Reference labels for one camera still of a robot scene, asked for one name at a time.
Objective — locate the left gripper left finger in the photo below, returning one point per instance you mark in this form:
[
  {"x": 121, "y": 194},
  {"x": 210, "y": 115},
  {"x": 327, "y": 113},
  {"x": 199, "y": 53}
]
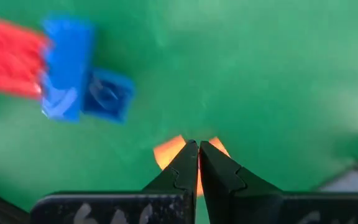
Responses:
[{"x": 179, "y": 180}]

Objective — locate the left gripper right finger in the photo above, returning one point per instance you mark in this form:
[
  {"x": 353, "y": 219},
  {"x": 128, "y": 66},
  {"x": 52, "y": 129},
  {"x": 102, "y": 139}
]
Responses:
[{"x": 225, "y": 186}]

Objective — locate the orange toy brick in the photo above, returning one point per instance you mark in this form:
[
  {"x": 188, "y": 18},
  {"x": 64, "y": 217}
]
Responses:
[{"x": 166, "y": 152}]

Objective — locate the small blue toy brick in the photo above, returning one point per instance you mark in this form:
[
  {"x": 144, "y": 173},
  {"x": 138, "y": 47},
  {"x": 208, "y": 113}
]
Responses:
[{"x": 107, "y": 95}]

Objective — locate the long blue toy brick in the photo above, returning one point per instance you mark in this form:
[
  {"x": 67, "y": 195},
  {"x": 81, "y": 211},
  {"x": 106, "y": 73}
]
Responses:
[{"x": 67, "y": 62}]

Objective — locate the small red toy brick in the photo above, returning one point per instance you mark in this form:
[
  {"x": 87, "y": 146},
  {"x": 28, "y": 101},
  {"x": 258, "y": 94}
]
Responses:
[{"x": 11, "y": 59}]

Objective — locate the green table mat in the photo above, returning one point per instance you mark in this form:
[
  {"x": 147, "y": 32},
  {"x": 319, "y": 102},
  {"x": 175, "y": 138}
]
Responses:
[{"x": 244, "y": 77}]

